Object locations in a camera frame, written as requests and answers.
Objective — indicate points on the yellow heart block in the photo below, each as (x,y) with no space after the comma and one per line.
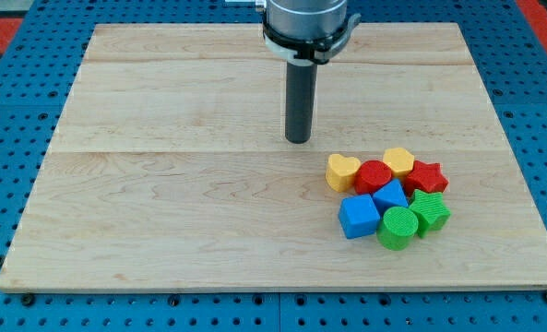
(341,171)

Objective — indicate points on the green star block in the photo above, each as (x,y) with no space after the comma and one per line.
(431,211)

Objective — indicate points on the green cylinder block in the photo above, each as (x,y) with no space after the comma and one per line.
(397,228)

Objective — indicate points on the blue triangle block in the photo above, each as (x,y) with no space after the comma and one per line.
(390,195)

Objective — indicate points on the red star block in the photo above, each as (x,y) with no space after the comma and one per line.
(427,177)

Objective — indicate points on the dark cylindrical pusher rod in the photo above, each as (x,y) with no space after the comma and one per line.
(299,102)

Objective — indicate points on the wooden board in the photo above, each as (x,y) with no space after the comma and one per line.
(168,171)

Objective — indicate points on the blue cube block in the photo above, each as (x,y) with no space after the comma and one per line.
(358,216)

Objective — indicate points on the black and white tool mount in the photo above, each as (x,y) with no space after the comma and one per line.
(310,52)

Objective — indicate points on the red cylinder block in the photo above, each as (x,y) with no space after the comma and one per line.
(372,176)

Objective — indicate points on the yellow hexagon block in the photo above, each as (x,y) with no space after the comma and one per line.
(400,161)

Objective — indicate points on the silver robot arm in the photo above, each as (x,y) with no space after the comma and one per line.
(305,34)

